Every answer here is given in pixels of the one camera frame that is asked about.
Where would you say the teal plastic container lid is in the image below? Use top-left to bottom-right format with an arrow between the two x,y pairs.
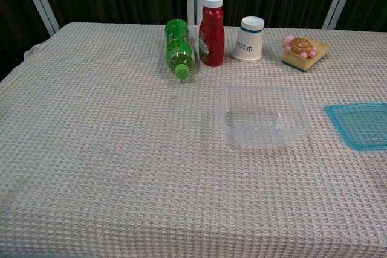
324,102 -> 387,152

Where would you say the clear plastic container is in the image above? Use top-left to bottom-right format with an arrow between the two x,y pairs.
218,85 -> 310,149

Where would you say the green plastic drink bottle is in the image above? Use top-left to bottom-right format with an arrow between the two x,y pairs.
164,18 -> 196,79

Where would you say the red ketchup squeeze bottle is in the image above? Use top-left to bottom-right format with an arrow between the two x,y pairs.
198,0 -> 226,68

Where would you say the pink waffle tablecloth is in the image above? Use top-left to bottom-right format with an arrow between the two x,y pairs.
0,22 -> 387,258

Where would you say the white paper cup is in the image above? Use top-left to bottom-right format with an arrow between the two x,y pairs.
232,16 -> 265,62

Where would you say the yellow green sponge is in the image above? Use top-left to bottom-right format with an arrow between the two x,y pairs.
281,39 -> 330,74

